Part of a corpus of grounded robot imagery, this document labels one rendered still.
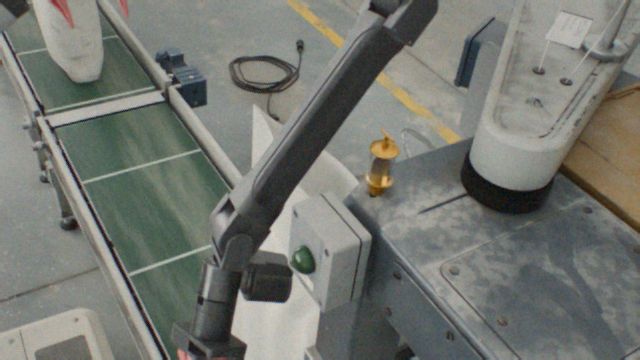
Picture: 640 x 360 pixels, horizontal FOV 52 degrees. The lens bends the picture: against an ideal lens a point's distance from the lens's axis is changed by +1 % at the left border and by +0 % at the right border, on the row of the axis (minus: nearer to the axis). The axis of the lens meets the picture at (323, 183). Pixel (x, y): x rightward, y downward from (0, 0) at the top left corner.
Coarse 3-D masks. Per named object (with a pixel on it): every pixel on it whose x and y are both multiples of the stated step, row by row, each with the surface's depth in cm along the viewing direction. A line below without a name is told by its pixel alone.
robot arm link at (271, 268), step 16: (240, 240) 86; (224, 256) 86; (240, 256) 87; (256, 256) 92; (272, 256) 93; (256, 272) 91; (272, 272) 92; (288, 272) 93; (256, 288) 91; (272, 288) 92; (288, 288) 93
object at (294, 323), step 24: (264, 120) 122; (264, 144) 125; (312, 168) 121; (336, 168) 116; (312, 192) 124; (336, 192) 118; (288, 216) 116; (288, 240) 119; (240, 312) 140; (264, 312) 126; (288, 312) 118; (312, 312) 116; (240, 336) 144; (264, 336) 129; (288, 336) 120; (312, 336) 114
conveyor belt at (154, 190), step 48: (96, 144) 217; (144, 144) 219; (192, 144) 221; (96, 192) 199; (144, 192) 201; (192, 192) 203; (144, 240) 186; (192, 240) 188; (144, 288) 173; (192, 288) 175
